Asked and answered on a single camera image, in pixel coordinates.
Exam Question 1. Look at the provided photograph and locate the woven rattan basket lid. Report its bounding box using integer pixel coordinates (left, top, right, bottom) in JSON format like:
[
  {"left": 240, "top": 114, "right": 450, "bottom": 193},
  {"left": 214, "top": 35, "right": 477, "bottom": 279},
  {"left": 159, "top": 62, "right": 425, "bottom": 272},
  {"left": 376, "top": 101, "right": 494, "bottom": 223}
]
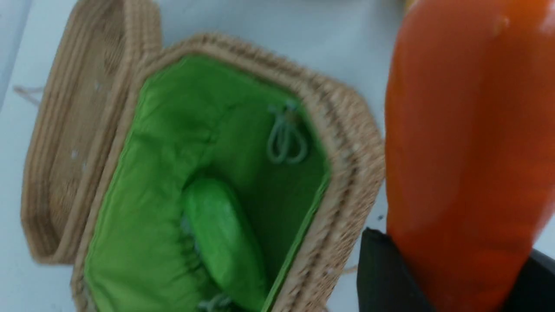
[{"left": 20, "top": 0, "right": 161, "bottom": 265}]

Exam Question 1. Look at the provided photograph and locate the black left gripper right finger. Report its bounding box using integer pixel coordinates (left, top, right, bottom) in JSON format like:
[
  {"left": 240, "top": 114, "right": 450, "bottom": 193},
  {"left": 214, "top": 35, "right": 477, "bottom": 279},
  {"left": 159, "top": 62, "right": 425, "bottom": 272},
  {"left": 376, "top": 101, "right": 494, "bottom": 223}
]
[{"left": 503, "top": 249, "right": 555, "bottom": 312}]

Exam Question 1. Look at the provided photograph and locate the orange carrot with green leaves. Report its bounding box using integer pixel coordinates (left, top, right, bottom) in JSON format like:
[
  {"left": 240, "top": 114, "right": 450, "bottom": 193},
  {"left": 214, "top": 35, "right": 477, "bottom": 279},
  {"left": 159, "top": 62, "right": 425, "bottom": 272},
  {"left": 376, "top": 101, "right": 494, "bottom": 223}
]
[{"left": 385, "top": 0, "right": 555, "bottom": 312}]

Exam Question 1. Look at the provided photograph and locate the woven rattan basket green lining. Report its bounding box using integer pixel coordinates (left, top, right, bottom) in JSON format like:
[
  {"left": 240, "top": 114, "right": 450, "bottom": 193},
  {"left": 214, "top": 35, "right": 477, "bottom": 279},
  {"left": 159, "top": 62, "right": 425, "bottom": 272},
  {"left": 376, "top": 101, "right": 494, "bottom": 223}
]
[{"left": 72, "top": 33, "right": 385, "bottom": 312}]

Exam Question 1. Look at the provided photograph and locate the green cucumber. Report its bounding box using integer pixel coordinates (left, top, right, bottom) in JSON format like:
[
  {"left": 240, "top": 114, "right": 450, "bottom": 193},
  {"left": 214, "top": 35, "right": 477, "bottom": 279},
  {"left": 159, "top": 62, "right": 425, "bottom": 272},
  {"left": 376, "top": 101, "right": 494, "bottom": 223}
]
[{"left": 182, "top": 178, "right": 269, "bottom": 312}]

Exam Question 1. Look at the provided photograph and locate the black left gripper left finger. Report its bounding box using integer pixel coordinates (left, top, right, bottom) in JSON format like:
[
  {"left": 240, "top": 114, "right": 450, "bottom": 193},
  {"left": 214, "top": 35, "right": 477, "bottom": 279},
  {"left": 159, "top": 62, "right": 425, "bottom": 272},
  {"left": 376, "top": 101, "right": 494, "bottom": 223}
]
[{"left": 357, "top": 228, "right": 434, "bottom": 312}]

